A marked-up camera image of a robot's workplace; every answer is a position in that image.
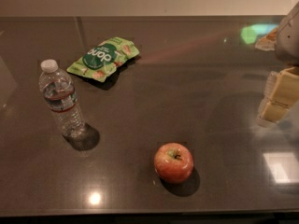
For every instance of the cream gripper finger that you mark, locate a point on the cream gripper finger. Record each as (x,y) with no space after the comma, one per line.
(270,113)
(282,88)

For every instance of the red yellow apple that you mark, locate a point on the red yellow apple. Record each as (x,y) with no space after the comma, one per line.
(173,163)

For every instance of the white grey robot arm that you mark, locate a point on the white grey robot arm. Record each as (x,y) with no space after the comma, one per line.
(284,41)

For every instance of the clear plastic water bottle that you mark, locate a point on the clear plastic water bottle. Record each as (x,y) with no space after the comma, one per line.
(59,92)

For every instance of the green snack bag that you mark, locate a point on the green snack bag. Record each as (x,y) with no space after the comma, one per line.
(102,61)

